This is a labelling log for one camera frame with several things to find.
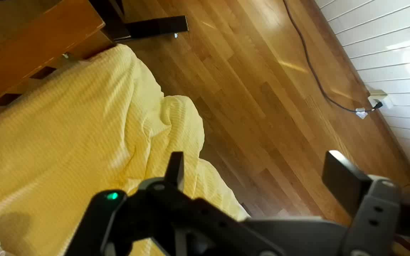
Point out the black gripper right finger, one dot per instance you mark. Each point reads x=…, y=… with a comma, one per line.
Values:
x=376, y=214

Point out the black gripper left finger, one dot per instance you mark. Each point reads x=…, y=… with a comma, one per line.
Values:
x=167, y=208

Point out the yellow bed blanket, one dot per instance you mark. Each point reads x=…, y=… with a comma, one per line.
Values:
x=82, y=143

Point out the dark furniture foot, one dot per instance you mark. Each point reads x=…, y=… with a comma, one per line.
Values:
x=153, y=26

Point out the white wall outlet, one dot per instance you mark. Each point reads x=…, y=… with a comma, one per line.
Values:
x=376, y=97

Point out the wooden bunk bed frame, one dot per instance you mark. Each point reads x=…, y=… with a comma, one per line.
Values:
x=29, y=43

